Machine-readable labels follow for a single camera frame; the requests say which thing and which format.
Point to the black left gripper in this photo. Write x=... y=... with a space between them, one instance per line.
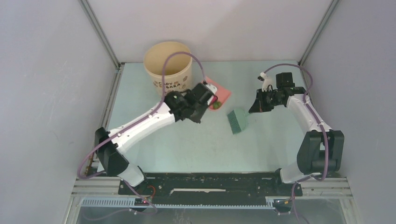
x=196 y=118

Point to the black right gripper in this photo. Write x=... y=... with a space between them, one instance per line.
x=259 y=106

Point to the green hand brush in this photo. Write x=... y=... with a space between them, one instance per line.
x=237 y=119

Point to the pink plastic dustpan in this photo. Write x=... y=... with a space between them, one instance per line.
x=222 y=94

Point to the green paper scrap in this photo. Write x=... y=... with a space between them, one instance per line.
x=216 y=105

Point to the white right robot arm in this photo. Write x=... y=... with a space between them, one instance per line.
x=322 y=147

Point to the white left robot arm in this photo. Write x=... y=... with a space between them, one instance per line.
x=112 y=146

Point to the beige capybara bucket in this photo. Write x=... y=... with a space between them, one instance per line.
x=177 y=74

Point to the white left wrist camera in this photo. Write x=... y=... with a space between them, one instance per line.
x=211 y=87

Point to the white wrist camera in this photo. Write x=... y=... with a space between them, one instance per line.
x=211 y=87
x=267 y=81

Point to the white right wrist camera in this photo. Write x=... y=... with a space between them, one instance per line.
x=267 y=81

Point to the left aluminium frame post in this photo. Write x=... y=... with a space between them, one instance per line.
x=92 y=18

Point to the aluminium frame post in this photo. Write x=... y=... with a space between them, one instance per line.
x=92 y=18
x=319 y=30

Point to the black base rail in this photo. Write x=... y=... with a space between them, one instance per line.
x=216 y=188

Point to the grey cable duct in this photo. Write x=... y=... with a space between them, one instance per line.
x=126 y=202

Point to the right aluminium frame post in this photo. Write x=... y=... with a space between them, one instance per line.
x=319 y=30

